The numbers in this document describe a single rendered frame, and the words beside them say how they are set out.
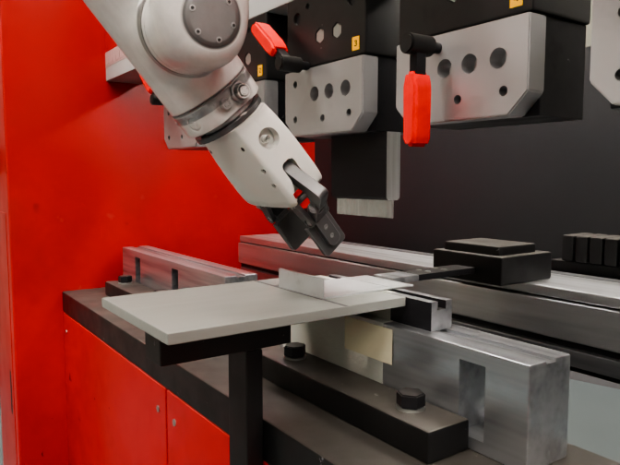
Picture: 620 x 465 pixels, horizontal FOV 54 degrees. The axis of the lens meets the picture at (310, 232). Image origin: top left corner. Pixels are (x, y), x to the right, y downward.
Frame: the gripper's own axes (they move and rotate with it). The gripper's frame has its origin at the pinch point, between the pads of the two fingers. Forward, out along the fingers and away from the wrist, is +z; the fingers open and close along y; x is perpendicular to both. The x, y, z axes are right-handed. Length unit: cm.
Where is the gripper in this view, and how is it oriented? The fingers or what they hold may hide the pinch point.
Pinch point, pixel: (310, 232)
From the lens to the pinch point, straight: 65.6
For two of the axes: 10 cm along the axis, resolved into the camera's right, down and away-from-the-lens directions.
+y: -5.7, -0.7, 8.2
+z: 5.3, 7.3, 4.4
